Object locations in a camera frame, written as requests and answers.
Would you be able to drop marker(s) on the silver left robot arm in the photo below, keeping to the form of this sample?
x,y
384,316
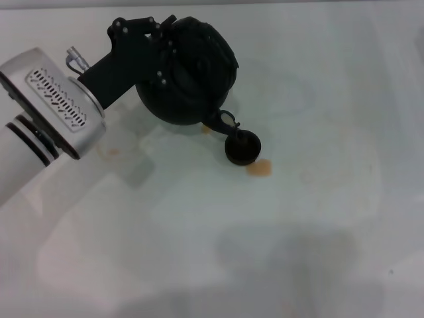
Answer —
x,y
43,126

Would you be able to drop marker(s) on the large spilled tea puddle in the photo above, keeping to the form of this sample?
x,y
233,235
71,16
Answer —
x,y
261,168

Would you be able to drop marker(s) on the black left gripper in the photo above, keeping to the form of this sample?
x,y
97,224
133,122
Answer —
x,y
127,66

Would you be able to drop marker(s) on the small dark teacup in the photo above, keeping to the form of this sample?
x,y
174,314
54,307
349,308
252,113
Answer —
x,y
243,152

